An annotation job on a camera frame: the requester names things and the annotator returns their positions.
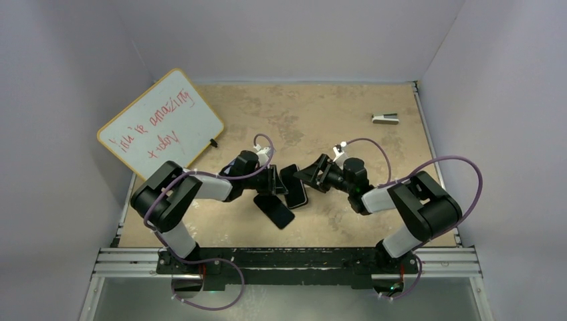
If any lavender phone case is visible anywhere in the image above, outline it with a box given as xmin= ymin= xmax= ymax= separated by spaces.
xmin=219 ymin=163 xmax=235 ymax=177

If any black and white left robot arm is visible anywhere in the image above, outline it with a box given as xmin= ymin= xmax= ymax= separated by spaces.
xmin=130 ymin=150 xmax=288 ymax=274

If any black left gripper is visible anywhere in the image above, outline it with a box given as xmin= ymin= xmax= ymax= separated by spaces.
xmin=242 ymin=165 xmax=288 ymax=197

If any black phone case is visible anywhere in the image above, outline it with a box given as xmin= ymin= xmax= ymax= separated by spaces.
xmin=280 ymin=164 xmax=308 ymax=209

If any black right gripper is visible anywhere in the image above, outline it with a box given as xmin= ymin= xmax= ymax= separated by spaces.
xmin=293 ymin=154 xmax=353 ymax=195

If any small white and black stapler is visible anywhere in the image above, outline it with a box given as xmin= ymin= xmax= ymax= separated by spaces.
xmin=371 ymin=113 xmax=399 ymax=124

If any black smartphone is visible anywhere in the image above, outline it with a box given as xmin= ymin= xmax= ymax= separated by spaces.
xmin=253 ymin=195 xmax=296 ymax=229

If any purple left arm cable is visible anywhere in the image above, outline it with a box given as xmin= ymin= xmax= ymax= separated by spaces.
xmin=144 ymin=133 xmax=275 ymax=267

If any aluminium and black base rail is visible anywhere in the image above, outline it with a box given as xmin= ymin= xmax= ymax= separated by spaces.
xmin=93 ymin=247 xmax=481 ymax=295

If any silver-edged smartphone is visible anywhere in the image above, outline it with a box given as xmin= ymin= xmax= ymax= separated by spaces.
xmin=285 ymin=177 xmax=308 ymax=209

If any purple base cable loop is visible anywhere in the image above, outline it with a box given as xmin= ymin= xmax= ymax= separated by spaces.
xmin=171 ymin=259 xmax=247 ymax=312

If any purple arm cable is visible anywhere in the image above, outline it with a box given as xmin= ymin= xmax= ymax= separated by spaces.
xmin=345 ymin=137 xmax=485 ymax=302
xmin=144 ymin=133 xmax=275 ymax=267

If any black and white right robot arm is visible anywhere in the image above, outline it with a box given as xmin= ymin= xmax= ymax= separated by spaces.
xmin=294 ymin=154 xmax=463 ymax=272

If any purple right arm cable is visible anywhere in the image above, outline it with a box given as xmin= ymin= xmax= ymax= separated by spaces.
xmin=345 ymin=137 xmax=485 ymax=302

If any whiteboard with red writing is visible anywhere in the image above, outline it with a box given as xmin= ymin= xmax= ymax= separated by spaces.
xmin=97 ymin=68 xmax=225 ymax=179

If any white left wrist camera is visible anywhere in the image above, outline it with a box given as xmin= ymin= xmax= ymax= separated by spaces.
xmin=254 ymin=144 xmax=273 ymax=167

